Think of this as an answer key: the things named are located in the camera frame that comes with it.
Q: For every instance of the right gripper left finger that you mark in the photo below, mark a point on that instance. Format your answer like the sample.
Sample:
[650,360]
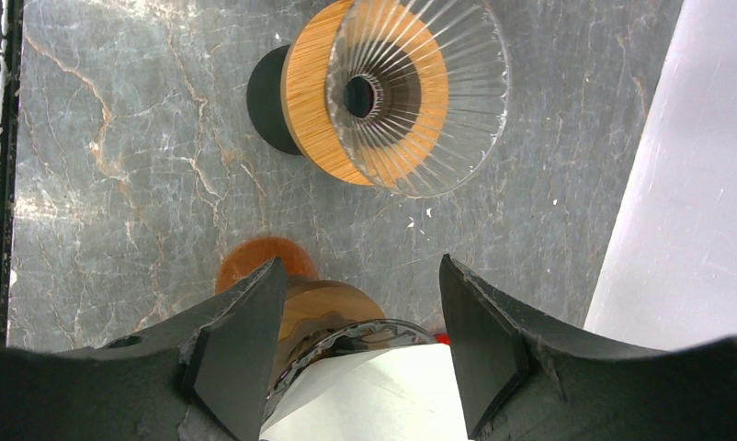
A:
[214,358]

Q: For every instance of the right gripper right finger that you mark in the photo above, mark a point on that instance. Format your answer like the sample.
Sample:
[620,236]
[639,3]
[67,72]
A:
[525,375]

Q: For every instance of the white paper coffee filter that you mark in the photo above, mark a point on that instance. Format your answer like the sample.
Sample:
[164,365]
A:
[407,393]

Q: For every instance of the clear glass dripper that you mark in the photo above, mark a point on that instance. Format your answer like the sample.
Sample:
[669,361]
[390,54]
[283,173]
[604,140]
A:
[417,92]

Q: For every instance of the amber glass carafe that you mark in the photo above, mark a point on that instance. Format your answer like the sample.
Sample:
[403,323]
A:
[244,259]

